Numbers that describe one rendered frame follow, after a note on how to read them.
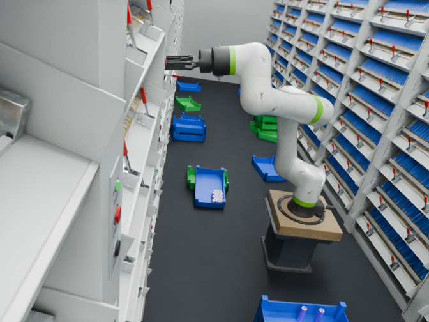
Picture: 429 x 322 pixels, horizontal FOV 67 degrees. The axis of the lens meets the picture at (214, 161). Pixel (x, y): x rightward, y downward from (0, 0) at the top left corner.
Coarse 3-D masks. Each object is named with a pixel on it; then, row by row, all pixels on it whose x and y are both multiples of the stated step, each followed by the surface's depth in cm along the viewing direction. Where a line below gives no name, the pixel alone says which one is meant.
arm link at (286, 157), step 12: (276, 120) 155; (288, 120) 149; (288, 132) 154; (276, 144) 165; (288, 144) 159; (276, 156) 168; (288, 156) 163; (276, 168) 171; (288, 168) 166; (288, 180) 169
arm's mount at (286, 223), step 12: (276, 192) 184; (288, 192) 186; (276, 204) 173; (276, 216) 165; (288, 216) 165; (324, 216) 170; (276, 228) 163; (288, 228) 158; (300, 228) 158; (312, 228) 160; (324, 228) 161; (336, 228) 163; (336, 240) 162
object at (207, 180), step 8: (200, 168) 233; (200, 176) 234; (208, 176) 236; (216, 176) 237; (200, 184) 230; (208, 184) 231; (216, 184) 232; (200, 192) 225; (208, 192) 226; (224, 192) 222; (200, 200) 220; (208, 200) 221; (224, 200) 214
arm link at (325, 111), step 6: (312, 96) 126; (318, 96) 131; (318, 102) 126; (324, 102) 129; (330, 102) 134; (318, 108) 125; (324, 108) 128; (330, 108) 132; (318, 114) 126; (324, 114) 129; (330, 114) 132; (312, 120) 127; (318, 120) 129; (324, 120) 132; (330, 120) 135
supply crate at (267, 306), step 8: (264, 296) 110; (264, 304) 110; (272, 304) 113; (280, 304) 113; (288, 304) 113; (296, 304) 113; (304, 304) 113; (312, 304) 114; (344, 304) 113; (264, 312) 114; (272, 312) 114; (280, 312) 115; (288, 312) 115; (296, 312) 115; (312, 312) 115; (328, 312) 116; (336, 312) 114; (344, 312) 113; (264, 320) 105; (272, 320) 111; (280, 320) 112; (288, 320) 112; (296, 320) 113; (304, 320) 113; (312, 320) 114; (320, 320) 114; (328, 320) 115; (336, 320) 116; (344, 320) 112
